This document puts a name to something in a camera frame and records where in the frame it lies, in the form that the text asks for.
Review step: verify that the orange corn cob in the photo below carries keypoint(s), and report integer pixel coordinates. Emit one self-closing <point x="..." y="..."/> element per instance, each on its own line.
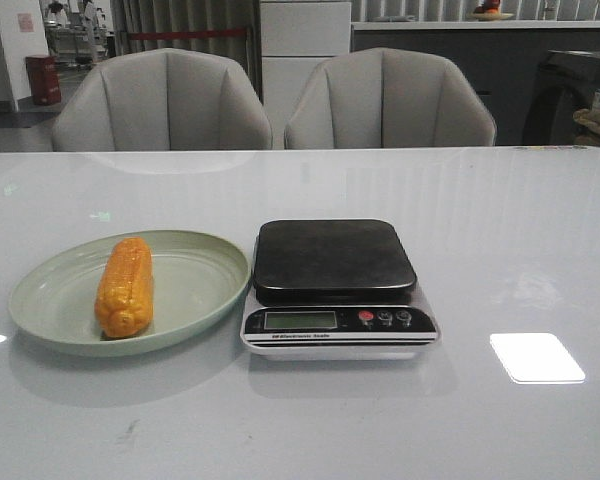
<point x="124" y="304"/>

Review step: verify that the black electronic kitchen scale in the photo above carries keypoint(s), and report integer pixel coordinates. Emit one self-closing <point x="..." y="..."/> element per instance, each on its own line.
<point x="335" y="289"/>

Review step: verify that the pale green plate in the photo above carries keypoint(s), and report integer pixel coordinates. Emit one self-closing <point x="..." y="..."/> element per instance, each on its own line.
<point x="198" y="278"/>

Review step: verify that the right grey upholstered chair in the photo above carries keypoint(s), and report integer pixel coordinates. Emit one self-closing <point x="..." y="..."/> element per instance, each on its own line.
<point x="388" y="98"/>

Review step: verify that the grey upholstered chair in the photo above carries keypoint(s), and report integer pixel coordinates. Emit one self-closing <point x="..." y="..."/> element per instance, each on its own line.
<point x="388" y="98"/>
<point x="162" y="100"/>

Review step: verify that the left grey upholstered chair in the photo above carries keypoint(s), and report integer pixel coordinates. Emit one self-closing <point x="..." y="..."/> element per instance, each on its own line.
<point x="162" y="100"/>

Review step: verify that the white drawer cabinet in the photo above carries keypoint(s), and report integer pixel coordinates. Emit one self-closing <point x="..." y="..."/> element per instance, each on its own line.
<point x="295" y="36"/>

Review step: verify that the dark grey kitchen counter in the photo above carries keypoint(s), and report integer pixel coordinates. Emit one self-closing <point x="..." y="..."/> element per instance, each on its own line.
<point x="499" y="58"/>

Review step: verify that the fruit bowl on counter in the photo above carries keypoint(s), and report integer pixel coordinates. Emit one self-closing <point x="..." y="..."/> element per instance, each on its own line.
<point x="488" y="10"/>

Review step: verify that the black glossy appliance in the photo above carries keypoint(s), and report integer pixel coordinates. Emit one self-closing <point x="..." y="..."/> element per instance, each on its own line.
<point x="565" y="82"/>

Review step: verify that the red bin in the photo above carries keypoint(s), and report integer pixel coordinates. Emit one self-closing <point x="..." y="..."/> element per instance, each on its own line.
<point x="43" y="80"/>

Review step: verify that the pink wall notice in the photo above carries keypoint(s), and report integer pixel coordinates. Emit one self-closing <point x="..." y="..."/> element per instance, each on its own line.
<point x="25" y="22"/>

